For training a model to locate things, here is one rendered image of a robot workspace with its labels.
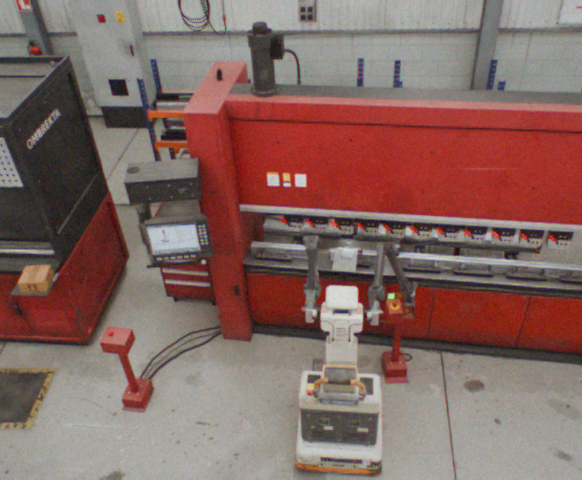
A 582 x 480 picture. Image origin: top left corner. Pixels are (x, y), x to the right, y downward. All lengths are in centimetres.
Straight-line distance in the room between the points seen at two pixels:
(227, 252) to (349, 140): 135
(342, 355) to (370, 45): 507
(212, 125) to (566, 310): 308
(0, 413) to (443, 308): 377
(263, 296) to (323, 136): 163
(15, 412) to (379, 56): 606
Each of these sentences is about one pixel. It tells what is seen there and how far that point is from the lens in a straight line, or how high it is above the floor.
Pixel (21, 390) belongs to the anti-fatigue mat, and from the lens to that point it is 569.
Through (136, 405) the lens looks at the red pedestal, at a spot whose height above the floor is 5.
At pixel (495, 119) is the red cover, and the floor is 223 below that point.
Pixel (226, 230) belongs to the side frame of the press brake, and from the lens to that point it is 456.
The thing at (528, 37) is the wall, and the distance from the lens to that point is 856.
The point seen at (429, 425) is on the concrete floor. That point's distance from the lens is 495.
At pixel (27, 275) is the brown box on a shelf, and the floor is 110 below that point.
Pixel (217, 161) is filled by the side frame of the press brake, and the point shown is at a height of 192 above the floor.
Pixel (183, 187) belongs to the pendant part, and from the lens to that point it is 409.
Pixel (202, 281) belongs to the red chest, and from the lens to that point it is 556.
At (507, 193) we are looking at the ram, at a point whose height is 164.
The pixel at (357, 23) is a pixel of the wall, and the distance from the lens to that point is 822.
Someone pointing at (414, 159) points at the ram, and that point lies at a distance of 423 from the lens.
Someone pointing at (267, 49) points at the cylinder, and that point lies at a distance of 406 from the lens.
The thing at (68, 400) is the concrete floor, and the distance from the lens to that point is 547.
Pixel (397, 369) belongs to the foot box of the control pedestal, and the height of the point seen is 12.
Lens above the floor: 410
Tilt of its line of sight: 40 degrees down
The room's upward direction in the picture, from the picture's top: 4 degrees counter-clockwise
